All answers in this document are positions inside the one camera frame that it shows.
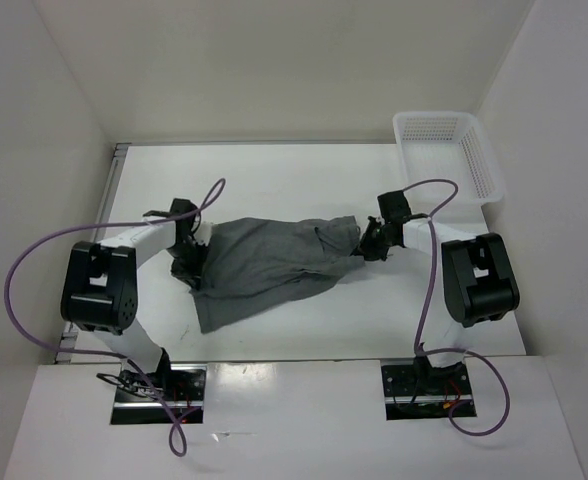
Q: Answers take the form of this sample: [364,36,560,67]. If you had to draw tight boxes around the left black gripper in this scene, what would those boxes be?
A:
[165,238,209,289]

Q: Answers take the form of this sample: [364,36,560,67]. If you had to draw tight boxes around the grey shorts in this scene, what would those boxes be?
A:
[192,216,365,334]

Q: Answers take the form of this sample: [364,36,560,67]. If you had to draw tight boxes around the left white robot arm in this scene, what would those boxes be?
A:
[60,198,208,400]

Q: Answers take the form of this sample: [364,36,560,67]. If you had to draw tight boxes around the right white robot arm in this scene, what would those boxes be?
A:
[353,190,520,393]

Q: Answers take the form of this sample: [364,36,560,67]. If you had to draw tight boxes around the white plastic basket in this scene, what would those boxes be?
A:
[392,111,505,206]

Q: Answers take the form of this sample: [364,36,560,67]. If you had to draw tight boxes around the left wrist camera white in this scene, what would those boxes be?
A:
[193,222,215,246]

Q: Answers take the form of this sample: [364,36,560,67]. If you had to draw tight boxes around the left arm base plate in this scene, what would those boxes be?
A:
[97,363,207,426]

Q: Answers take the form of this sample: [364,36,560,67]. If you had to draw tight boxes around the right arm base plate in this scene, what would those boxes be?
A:
[381,358,476,421]

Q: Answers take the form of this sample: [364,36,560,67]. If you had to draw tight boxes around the aluminium table frame rail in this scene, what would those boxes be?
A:
[54,143,130,365]

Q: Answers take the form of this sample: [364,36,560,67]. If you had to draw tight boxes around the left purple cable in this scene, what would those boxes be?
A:
[4,177,228,457]

